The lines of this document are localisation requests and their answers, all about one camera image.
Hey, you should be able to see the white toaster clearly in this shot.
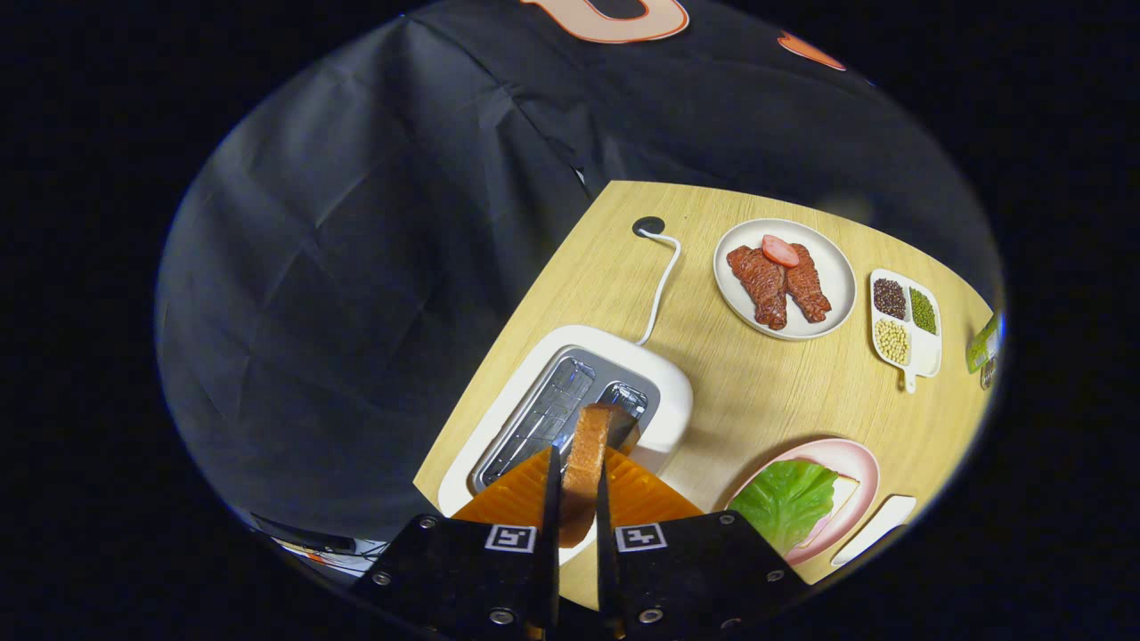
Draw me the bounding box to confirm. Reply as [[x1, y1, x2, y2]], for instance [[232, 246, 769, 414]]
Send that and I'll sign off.
[[437, 324, 694, 566]]

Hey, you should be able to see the green lettuce leaf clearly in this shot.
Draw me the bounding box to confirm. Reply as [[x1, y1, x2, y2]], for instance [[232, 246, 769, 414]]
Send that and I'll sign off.
[[729, 459, 839, 557]]

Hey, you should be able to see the pile of yellow soybeans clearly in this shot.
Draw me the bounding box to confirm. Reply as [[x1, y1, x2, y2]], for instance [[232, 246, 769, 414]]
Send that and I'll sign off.
[[875, 319, 910, 366]]

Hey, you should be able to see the white shallow dish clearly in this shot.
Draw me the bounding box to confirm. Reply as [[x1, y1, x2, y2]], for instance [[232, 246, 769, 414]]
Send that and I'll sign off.
[[830, 495, 917, 567]]

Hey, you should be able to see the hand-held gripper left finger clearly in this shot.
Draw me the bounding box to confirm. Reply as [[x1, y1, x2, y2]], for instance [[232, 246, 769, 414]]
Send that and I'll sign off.
[[352, 445, 562, 641]]

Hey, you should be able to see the brown meat strip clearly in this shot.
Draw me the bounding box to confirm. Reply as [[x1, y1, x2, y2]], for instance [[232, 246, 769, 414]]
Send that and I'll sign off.
[[786, 244, 833, 323], [726, 247, 789, 331]]

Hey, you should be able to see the white divided tray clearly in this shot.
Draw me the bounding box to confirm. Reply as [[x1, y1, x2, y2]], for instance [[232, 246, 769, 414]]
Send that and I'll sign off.
[[869, 268, 943, 394]]

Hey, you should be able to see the white toaster cable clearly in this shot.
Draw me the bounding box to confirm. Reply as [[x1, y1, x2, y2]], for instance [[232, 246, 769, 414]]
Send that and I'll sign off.
[[634, 230, 682, 346]]

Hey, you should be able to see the pink plate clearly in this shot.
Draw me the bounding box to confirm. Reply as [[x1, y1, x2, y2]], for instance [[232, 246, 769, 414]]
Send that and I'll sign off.
[[726, 437, 881, 567]]

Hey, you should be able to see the grey round plate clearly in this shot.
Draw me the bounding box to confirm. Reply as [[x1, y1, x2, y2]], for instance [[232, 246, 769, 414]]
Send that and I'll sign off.
[[713, 218, 858, 342]]

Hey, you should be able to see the brown toast slice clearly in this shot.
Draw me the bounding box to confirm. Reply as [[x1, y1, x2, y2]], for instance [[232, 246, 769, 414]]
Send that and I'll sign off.
[[559, 403, 614, 548]]

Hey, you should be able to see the silver bottle with green label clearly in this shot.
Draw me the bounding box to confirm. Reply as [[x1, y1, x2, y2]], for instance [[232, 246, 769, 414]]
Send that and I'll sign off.
[[966, 312, 1004, 375]]

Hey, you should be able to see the white bread slice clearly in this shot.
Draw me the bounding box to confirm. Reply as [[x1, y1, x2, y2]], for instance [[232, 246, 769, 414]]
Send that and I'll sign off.
[[802, 475, 860, 548]]

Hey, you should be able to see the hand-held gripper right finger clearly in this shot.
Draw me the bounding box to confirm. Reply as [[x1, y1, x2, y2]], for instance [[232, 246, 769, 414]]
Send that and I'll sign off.
[[595, 445, 807, 641]]

